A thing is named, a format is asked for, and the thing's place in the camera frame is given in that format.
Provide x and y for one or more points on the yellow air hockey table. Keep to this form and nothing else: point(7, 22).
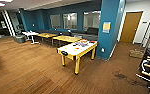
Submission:
point(76, 51)

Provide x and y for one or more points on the colourful snack packets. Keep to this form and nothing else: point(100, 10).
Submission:
point(82, 43)

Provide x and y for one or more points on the long wooden table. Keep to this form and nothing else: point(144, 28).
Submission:
point(46, 35)
point(67, 38)

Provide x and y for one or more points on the interior glass window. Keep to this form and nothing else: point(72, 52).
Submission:
point(70, 20)
point(91, 20)
point(56, 21)

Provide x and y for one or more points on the small white table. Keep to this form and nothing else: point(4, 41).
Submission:
point(30, 33)

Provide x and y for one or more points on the dark trash bin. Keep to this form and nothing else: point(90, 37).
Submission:
point(19, 39)

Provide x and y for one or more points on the brown wooden door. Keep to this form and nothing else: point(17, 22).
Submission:
point(131, 28)

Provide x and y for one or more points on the woven brown basket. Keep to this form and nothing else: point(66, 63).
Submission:
point(136, 54)

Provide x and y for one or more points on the black shelf cart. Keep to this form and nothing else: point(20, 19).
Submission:
point(149, 68)

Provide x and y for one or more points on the white wall outlet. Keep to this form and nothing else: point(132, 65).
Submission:
point(102, 50)

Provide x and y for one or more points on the yellow wall poster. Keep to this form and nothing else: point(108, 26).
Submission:
point(106, 27)

